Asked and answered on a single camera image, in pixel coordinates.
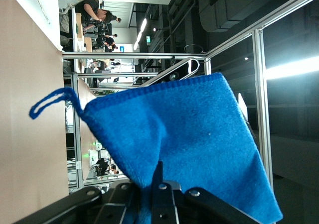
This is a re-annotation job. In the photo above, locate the seated person in black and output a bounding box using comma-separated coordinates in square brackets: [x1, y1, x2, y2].
[95, 157, 120, 177]

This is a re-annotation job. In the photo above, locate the person in black shirt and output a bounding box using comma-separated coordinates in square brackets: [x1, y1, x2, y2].
[74, 0, 122, 35]

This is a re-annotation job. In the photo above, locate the aluminium frame beam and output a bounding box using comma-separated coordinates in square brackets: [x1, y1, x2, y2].
[252, 27, 274, 192]
[205, 0, 319, 60]

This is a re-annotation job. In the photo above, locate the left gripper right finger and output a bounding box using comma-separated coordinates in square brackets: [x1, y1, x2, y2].
[152, 160, 260, 224]

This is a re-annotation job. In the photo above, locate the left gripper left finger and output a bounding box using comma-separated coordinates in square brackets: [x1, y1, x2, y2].
[14, 182, 143, 224]

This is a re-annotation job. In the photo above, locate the silver depth camera bar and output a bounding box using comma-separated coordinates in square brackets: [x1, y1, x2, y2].
[139, 57, 200, 88]

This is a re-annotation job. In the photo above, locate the neighbouring aluminium table frame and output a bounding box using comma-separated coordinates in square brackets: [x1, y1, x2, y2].
[71, 72, 133, 189]

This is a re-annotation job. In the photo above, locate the long ceiling lamp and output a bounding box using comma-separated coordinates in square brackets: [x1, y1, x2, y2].
[133, 18, 148, 51]

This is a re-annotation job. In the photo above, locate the white flat panel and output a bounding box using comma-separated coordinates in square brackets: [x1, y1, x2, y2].
[237, 93, 256, 135]

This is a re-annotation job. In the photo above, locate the blue microfibre towel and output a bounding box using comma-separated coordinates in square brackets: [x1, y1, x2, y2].
[29, 72, 284, 224]

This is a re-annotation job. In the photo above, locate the aluminium frame post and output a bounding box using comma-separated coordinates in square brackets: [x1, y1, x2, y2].
[62, 51, 209, 61]

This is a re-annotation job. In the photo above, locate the brown paper table cover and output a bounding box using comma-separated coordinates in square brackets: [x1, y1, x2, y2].
[0, 0, 70, 224]

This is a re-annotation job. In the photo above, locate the dark ceiling air duct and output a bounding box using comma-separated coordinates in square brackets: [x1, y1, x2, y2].
[198, 0, 312, 33]

